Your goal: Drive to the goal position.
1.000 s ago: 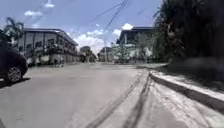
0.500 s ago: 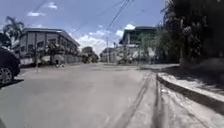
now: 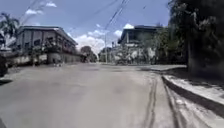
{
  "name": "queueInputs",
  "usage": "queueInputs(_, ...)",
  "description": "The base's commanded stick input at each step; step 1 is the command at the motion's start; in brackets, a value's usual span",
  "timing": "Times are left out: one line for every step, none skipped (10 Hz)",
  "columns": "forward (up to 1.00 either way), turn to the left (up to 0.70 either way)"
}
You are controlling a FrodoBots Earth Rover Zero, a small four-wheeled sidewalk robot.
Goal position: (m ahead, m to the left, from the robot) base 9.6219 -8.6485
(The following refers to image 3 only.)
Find dark vehicle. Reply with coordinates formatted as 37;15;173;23
0;54;8;78

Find grey concrete road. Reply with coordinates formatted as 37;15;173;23
0;62;224;128

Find raised concrete kerb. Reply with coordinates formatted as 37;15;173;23
161;68;224;118

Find round distant tree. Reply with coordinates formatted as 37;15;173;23
79;45;98;64

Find overhead wires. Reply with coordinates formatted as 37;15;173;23
19;0;151;44

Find two-storey building with balcony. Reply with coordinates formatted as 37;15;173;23
12;25;83;65

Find palm tree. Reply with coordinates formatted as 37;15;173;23
0;12;21;51

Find dark-roofed building behind wall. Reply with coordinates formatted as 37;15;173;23
111;24;164;65

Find dark trees over wall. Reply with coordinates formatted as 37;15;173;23
154;0;224;80

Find thin grey pole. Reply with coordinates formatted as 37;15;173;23
103;33;109;64

